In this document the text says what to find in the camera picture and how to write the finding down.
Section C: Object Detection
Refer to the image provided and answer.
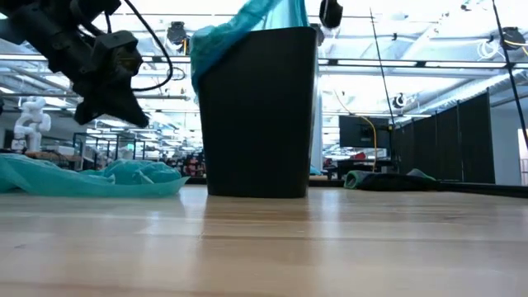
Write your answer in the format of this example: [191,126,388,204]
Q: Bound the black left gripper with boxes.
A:
[47,24,149,128]

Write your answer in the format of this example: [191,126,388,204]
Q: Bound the teal plastic trash bag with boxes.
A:
[0,153,191,198]
[189,0,311,95]

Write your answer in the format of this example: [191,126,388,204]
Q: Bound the black plastic trash bin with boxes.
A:
[198,26,319,199]

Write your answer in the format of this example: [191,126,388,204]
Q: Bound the grey ceiling pipe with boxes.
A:
[0,93,191,103]

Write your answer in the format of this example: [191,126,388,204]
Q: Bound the white robot figure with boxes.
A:
[11,97,53,154]

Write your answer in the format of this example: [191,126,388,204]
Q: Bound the long ceiling light strip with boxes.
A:
[0,54,528,70]

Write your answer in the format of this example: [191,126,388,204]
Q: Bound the black computer monitor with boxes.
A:
[338,115,391,150]

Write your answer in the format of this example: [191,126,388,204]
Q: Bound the black fabric glove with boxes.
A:
[345,169,439,192]

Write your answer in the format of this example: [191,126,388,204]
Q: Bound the black thin pole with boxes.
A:
[489,0,528,142]

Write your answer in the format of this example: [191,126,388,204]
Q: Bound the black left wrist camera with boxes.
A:
[90,30,144,86]

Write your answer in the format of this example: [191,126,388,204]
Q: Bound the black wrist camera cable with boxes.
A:
[122,0,175,92]

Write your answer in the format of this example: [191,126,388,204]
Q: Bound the black hanging cable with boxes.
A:
[368,7,397,125]

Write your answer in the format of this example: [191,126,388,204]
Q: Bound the yellow cable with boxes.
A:
[332,87,379,173]

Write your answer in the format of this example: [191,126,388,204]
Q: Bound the black partition wall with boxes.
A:
[390,91,497,186]

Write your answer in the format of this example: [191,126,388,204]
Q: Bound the black metal table frame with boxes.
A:
[435,179,528,199]

